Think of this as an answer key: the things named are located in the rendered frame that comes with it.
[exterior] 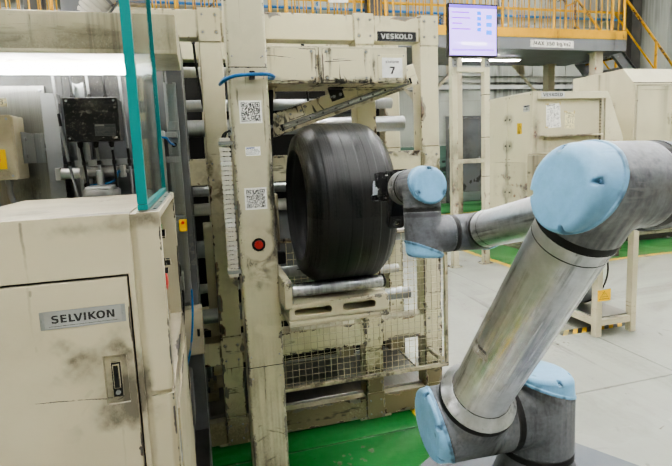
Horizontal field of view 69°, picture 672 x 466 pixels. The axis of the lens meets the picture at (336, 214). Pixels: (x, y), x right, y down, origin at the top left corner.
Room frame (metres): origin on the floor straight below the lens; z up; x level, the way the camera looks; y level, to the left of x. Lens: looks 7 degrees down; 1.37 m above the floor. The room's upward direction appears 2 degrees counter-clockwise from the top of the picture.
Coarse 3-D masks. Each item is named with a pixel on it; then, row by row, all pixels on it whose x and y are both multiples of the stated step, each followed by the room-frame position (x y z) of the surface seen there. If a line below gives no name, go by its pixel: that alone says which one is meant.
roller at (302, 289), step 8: (328, 280) 1.68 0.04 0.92; (336, 280) 1.68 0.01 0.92; (344, 280) 1.68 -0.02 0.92; (352, 280) 1.68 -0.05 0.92; (360, 280) 1.69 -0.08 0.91; (368, 280) 1.69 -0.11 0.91; (376, 280) 1.70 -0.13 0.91; (384, 280) 1.71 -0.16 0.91; (296, 288) 1.63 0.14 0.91; (304, 288) 1.63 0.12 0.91; (312, 288) 1.64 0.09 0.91; (320, 288) 1.65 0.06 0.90; (328, 288) 1.65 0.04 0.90; (336, 288) 1.66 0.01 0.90; (344, 288) 1.67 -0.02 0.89; (352, 288) 1.68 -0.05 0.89; (360, 288) 1.69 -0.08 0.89; (368, 288) 1.70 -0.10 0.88; (296, 296) 1.63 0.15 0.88
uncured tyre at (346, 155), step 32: (320, 128) 1.71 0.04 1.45; (352, 128) 1.73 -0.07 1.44; (288, 160) 1.91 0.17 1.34; (320, 160) 1.58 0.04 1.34; (352, 160) 1.60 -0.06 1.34; (384, 160) 1.63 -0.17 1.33; (288, 192) 1.98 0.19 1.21; (320, 192) 1.55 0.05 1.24; (352, 192) 1.55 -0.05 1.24; (320, 224) 1.54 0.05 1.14; (352, 224) 1.55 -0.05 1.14; (384, 224) 1.58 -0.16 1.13; (320, 256) 1.58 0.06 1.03; (352, 256) 1.59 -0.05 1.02; (384, 256) 1.64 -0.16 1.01
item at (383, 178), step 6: (378, 174) 1.39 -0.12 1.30; (384, 174) 1.36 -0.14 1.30; (390, 174) 1.35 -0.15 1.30; (378, 180) 1.37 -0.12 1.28; (384, 180) 1.35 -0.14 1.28; (378, 186) 1.38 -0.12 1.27; (384, 186) 1.35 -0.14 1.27; (378, 192) 1.39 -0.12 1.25; (384, 192) 1.35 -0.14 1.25; (384, 198) 1.34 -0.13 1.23
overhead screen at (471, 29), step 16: (448, 16) 5.42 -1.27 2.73; (464, 16) 5.47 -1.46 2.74; (480, 16) 5.52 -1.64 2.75; (496, 16) 5.57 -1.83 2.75; (448, 32) 5.42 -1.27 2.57; (464, 32) 5.47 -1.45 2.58; (480, 32) 5.52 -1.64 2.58; (496, 32) 5.57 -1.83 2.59; (448, 48) 5.42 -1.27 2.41; (464, 48) 5.47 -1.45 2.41; (480, 48) 5.52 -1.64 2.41; (496, 48) 5.57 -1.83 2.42
